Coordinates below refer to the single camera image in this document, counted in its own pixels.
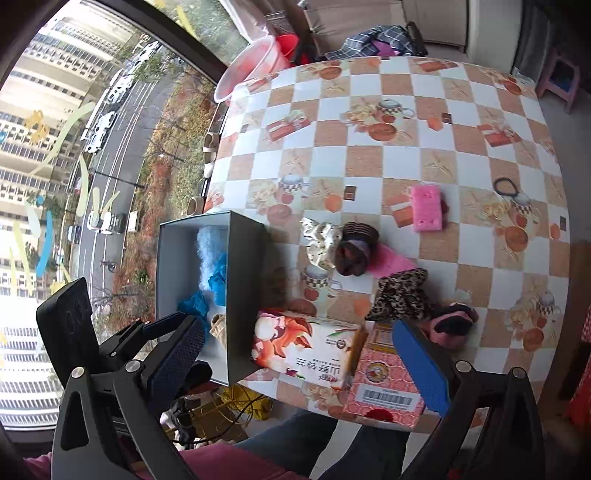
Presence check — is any plaid cloth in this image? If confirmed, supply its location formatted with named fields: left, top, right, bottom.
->
left=324, top=25, right=419, bottom=60

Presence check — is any checkered floral tablecloth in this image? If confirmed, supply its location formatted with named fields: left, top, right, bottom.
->
left=205, top=57, right=570, bottom=392

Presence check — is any large blue cloth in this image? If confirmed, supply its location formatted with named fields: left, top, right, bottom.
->
left=208, top=252, right=228, bottom=306

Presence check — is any pink plastic basin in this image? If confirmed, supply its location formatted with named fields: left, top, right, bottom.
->
left=213, top=35, right=290, bottom=104

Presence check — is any black hair tie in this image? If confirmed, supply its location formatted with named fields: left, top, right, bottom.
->
left=493, top=176, right=521, bottom=198

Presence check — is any pink patterned box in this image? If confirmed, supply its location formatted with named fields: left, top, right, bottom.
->
left=342, top=323, right=425, bottom=429

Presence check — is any small blue cloth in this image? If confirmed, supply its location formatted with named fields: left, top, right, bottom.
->
left=177, top=290, right=209, bottom=330

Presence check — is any brown pink knit sock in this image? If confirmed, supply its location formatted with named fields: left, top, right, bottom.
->
left=335, top=222, right=379, bottom=276

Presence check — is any pink plastic stool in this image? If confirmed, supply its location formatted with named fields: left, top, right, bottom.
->
left=536, top=48, right=581, bottom=114

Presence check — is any leopard print scrunchie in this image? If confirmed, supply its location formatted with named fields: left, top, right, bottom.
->
left=365, top=268, right=435, bottom=323

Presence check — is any flat pink cloth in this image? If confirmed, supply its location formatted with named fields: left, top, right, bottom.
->
left=368, top=243, right=417, bottom=279

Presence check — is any pink sponge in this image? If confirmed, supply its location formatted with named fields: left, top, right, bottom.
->
left=410, top=184, right=443, bottom=232

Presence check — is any dark green storage box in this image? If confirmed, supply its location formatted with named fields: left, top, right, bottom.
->
left=155, top=211, right=266, bottom=386

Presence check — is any light blue fluffy cloth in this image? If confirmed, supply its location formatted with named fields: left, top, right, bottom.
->
left=197, top=226, right=228, bottom=291

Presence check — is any red patterned cushion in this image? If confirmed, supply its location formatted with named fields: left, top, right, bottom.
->
left=564, top=309, right=590, bottom=435

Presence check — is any pink black fuzzy sock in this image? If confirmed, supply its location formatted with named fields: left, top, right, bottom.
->
left=428, top=302, right=478, bottom=351

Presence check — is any floral tissue pack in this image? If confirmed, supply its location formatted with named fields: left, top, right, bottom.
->
left=252, top=312, right=367, bottom=390

